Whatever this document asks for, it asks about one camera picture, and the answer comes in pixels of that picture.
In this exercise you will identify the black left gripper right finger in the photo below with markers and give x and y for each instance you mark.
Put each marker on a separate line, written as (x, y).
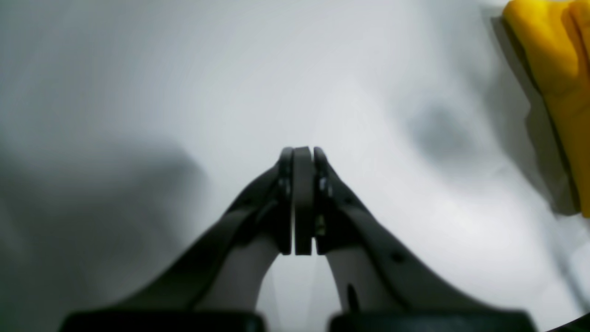
(381, 284)

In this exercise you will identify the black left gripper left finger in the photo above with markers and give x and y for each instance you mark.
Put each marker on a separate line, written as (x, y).
(214, 286)

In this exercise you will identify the yellow T-shirt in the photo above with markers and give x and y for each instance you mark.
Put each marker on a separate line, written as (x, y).
(555, 39)

